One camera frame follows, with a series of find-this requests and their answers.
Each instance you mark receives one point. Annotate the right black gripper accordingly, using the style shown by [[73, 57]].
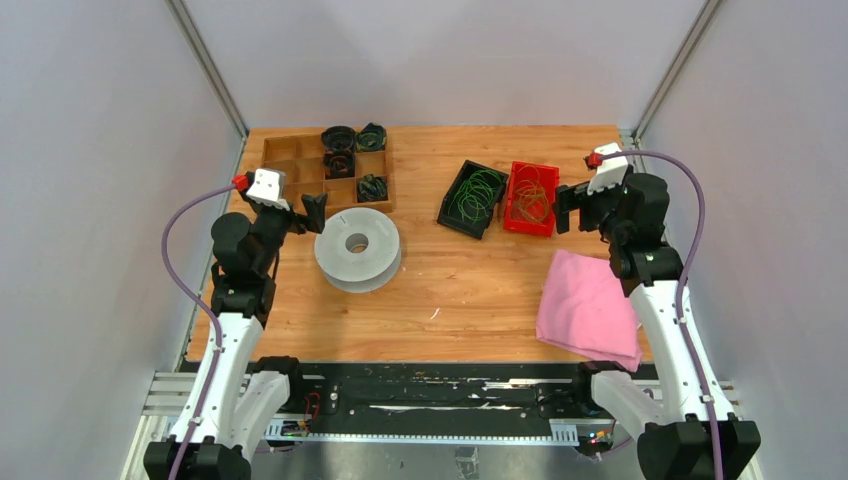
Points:
[[568, 197]]

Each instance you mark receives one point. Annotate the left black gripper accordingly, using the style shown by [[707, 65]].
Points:
[[314, 204]]

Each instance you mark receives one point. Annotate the grey filament spool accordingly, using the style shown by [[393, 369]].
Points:
[[359, 250]]

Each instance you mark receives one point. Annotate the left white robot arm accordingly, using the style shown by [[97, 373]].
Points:
[[228, 410]]

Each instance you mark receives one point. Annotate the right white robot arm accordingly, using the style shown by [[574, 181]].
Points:
[[694, 431]]

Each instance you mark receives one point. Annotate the red plastic bin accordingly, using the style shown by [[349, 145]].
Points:
[[530, 197]]

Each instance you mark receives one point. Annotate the black item in tray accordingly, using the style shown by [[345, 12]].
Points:
[[338, 165]]

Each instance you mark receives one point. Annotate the wooden compartment tray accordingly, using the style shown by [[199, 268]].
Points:
[[301, 159]]

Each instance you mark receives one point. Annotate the dark cloth roll in tray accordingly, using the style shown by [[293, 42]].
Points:
[[371, 188]]

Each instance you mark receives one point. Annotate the black plastic bin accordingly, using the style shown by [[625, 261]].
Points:
[[469, 204]]

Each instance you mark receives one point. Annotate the dark patterned cloth roll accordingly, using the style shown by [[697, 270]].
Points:
[[371, 138]]

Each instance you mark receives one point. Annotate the pink cloth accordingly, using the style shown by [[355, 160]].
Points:
[[583, 310]]

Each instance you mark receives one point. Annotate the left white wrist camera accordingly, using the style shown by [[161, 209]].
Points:
[[267, 189]]

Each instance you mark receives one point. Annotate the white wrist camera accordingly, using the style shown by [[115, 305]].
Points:
[[267, 189], [609, 169]]

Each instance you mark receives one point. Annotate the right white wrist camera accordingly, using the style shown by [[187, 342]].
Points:
[[609, 169]]

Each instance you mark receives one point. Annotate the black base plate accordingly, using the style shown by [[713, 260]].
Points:
[[460, 400]]

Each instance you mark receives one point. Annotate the aluminium frame rail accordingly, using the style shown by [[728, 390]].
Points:
[[151, 425]]

